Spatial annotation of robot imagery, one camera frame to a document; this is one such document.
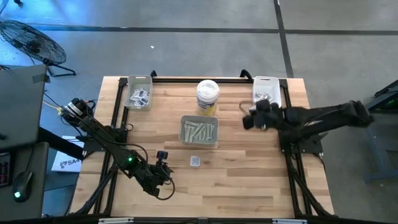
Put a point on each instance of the grey flat panel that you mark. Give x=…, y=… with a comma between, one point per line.
x=21, y=105

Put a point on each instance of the green striped bandage wrapper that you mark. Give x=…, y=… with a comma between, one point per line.
x=211, y=130
x=192, y=124
x=200, y=132
x=193, y=134
x=206, y=132
x=188, y=133

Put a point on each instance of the blue white wipe packet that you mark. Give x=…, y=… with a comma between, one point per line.
x=139, y=92
x=145, y=95
x=134, y=98
x=141, y=102

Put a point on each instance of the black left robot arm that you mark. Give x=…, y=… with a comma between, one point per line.
x=102, y=137

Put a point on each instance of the grey plastic bin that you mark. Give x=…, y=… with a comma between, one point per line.
x=267, y=84
x=127, y=93
x=181, y=133

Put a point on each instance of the black overhead frame bar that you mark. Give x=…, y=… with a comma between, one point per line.
x=199, y=221

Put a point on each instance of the white printed sheet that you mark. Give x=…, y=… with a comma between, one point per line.
x=66, y=163

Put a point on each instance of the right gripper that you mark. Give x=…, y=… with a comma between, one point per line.
x=267, y=116

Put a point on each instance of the black table frame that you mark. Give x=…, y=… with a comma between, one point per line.
x=186, y=80

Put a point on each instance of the silver aluminium post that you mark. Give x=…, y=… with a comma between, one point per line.
x=115, y=220
x=289, y=221

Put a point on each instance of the black keyboard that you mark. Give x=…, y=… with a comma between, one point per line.
x=4, y=171

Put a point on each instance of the black computer mouse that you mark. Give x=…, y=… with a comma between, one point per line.
x=23, y=186

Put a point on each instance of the Lysol wipes canister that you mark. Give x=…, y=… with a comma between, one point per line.
x=207, y=93

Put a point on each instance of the black floor fan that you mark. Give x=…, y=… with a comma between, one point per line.
x=32, y=45

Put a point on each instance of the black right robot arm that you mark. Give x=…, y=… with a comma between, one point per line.
x=326, y=119

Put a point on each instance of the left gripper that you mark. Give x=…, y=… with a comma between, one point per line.
x=150, y=179

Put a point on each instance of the dark grey desk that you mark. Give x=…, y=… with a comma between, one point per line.
x=37, y=186

